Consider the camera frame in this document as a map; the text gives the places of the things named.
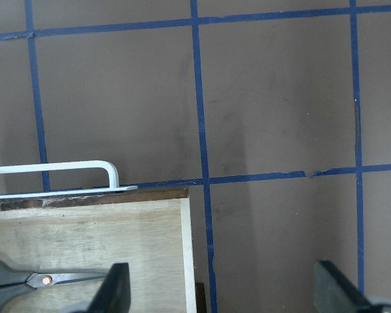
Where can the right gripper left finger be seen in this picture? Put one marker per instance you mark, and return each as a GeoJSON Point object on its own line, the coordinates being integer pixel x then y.
{"type": "Point", "coordinates": [114, 295]}

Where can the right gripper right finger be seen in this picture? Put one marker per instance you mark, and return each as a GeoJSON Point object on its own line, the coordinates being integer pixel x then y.
{"type": "Point", "coordinates": [334, 292]}

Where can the wooden drawer with white handle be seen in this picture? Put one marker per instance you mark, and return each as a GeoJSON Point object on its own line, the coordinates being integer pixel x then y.
{"type": "Point", "coordinates": [88, 230]}

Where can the grey orange scissors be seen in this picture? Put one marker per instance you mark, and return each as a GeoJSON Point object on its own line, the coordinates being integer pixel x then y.
{"type": "Point", "coordinates": [14, 283]}

